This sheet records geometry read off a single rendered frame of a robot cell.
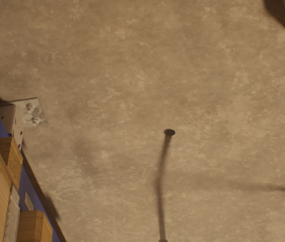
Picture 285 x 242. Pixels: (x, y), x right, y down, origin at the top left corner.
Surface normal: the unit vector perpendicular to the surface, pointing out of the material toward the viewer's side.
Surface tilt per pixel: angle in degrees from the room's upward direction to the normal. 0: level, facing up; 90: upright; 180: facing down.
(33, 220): 90
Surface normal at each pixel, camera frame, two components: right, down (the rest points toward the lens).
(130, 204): 0.00, 0.72
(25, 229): -0.19, -0.68
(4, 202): 0.98, -0.14
